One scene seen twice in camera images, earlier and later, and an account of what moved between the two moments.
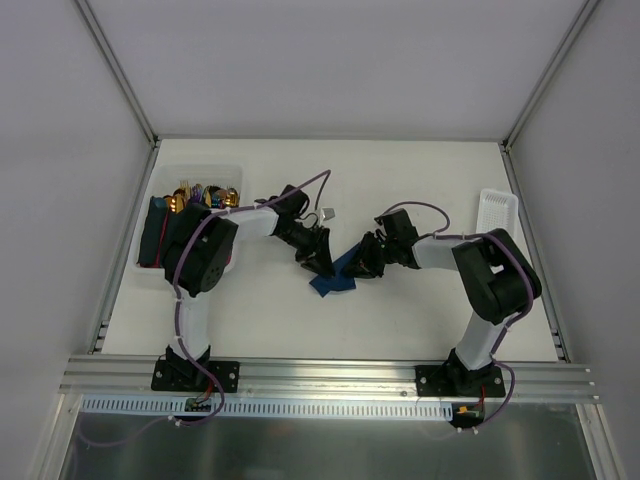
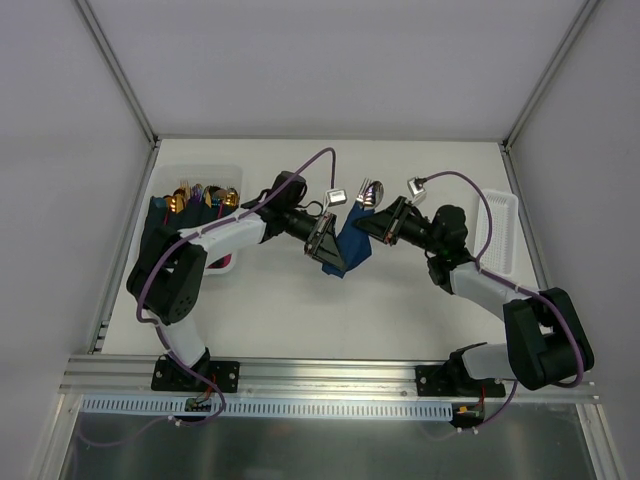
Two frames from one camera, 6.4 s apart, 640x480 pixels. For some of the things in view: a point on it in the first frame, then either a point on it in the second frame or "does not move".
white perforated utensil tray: x=498 y=209 does not move
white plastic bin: x=169 y=178 does not move
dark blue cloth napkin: x=340 y=281 -> x=354 y=245
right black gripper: x=375 y=252 -> x=399 y=220
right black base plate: x=459 y=381 does not move
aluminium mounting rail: x=329 y=377 does not move
